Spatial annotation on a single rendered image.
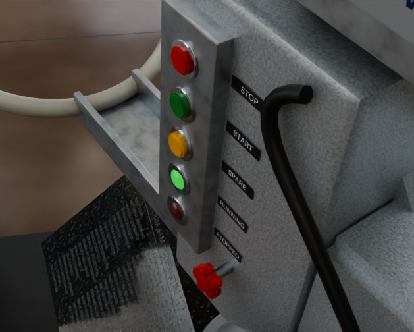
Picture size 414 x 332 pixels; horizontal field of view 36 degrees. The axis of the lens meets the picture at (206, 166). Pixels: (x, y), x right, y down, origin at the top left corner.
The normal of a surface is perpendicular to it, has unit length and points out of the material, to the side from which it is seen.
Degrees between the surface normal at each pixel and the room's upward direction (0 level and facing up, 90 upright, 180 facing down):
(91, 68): 0
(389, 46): 90
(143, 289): 45
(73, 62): 0
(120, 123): 2
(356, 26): 90
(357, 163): 90
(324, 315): 90
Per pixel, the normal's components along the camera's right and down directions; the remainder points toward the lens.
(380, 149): 0.59, 0.62
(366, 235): 0.02, -0.73
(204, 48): -0.80, 0.40
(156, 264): -0.63, -0.37
